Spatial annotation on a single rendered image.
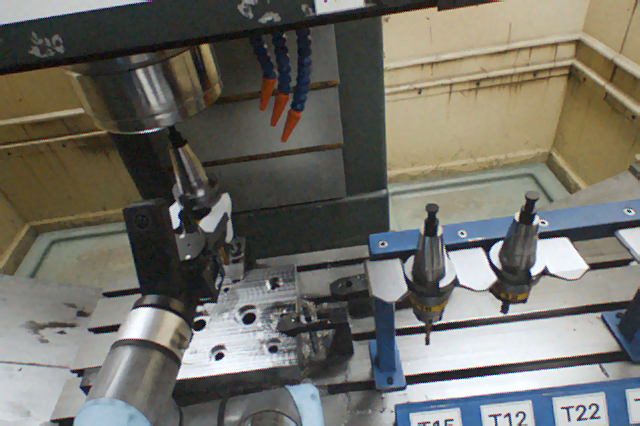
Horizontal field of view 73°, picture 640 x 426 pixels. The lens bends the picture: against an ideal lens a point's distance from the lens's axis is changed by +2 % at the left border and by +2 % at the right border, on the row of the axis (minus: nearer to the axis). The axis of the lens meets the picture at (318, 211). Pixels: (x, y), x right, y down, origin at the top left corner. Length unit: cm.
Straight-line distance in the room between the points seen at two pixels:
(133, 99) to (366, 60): 66
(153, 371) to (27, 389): 94
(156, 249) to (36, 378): 93
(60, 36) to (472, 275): 49
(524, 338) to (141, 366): 69
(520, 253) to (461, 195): 114
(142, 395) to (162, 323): 7
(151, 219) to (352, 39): 66
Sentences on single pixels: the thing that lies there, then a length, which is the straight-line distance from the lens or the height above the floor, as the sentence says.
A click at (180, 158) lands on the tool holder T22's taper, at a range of 59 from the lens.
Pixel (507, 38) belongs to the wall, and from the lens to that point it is 154.
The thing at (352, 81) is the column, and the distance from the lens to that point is 106.
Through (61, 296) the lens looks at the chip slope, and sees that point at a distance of 156.
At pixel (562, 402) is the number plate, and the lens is 82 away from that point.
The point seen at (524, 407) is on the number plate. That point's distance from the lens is 81.
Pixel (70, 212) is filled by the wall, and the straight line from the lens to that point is 193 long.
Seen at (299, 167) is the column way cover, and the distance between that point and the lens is 113.
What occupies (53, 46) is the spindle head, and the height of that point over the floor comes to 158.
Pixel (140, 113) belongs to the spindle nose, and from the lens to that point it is 49.
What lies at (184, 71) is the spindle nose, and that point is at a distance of 48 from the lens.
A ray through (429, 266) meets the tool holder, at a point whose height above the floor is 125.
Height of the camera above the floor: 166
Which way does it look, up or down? 41 degrees down
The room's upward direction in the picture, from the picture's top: 10 degrees counter-clockwise
